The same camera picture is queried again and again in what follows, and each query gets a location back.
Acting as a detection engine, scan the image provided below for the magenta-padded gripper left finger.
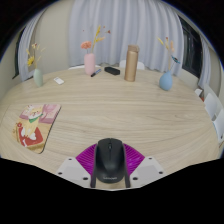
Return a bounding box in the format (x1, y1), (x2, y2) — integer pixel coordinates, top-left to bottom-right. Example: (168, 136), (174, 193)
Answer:
(55, 143), (98, 189)

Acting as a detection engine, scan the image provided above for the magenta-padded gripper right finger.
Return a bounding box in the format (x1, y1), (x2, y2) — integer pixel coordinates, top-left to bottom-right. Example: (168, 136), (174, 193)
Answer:
(123, 143), (166, 189)

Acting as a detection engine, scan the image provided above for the black computer mouse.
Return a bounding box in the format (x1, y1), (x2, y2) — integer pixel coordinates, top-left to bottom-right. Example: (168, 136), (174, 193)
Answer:
(91, 137), (129, 184)

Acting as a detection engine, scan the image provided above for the cartoon print mouse pad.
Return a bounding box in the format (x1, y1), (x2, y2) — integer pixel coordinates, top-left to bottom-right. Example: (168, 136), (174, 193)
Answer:
(12, 103), (62, 155)

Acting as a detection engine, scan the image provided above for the blue vase with dried flowers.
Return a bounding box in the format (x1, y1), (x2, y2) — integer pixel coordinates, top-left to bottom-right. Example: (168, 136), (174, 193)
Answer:
(157, 36), (181, 92)

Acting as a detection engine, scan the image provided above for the small white remote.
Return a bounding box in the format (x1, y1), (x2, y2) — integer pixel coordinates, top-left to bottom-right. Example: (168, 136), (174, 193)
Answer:
(53, 76), (65, 86)

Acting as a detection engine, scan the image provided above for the green vase with yellow flowers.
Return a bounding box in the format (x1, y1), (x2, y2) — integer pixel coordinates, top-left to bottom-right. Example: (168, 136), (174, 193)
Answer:
(25, 42), (46, 88)

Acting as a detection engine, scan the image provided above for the black marker pen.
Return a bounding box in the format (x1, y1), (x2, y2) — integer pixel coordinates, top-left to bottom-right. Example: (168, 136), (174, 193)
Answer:
(90, 68), (102, 78)

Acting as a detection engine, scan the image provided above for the white chair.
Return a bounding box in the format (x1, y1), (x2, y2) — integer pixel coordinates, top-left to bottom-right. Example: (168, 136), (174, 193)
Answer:
(68, 64), (86, 70)
(118, 59), (146, 71)

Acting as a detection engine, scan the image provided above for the small black box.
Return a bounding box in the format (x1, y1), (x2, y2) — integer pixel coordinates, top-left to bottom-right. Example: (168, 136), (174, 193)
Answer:
(103, 66), (121, 76)

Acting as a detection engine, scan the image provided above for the pink vase with orange flowers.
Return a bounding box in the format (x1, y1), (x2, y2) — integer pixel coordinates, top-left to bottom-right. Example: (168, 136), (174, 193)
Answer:
(79, 25), (112, 77)

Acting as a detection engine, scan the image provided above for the bronze drink bottle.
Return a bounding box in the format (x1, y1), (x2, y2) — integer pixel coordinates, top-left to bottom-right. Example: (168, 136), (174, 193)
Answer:
(124, 44), (140, 83)

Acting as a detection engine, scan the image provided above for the narrow white curtain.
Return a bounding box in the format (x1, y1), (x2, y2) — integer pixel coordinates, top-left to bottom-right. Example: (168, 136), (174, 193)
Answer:
(198, 36), (212, 89)
(18, 9), (48, 82)

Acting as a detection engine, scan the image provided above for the dark window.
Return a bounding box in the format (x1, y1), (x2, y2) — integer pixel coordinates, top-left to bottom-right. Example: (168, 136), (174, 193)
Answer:
(179, 16), (203, 78)
(12, 28), (26, 80)

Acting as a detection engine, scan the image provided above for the wide white curtain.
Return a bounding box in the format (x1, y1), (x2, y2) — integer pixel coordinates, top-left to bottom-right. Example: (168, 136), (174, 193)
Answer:
(68, 0), (185, 77)

